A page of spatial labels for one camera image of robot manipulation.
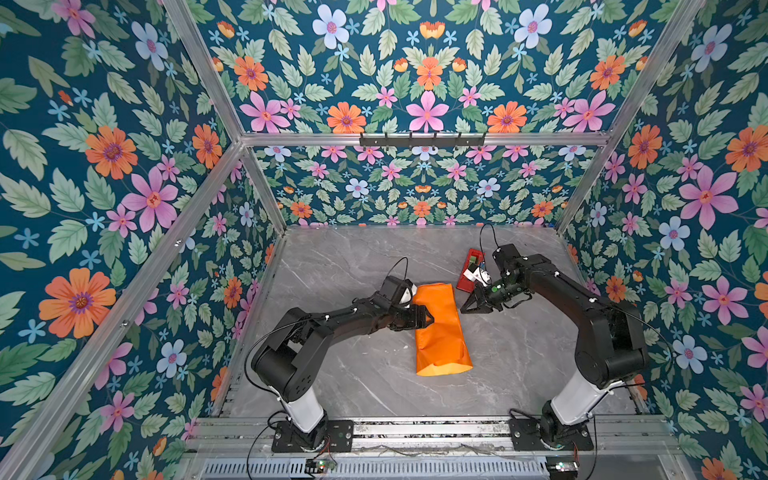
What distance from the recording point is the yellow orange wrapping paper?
2.63ft

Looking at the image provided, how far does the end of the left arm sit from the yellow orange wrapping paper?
0.12 ft

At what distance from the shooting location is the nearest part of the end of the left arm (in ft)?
2.38
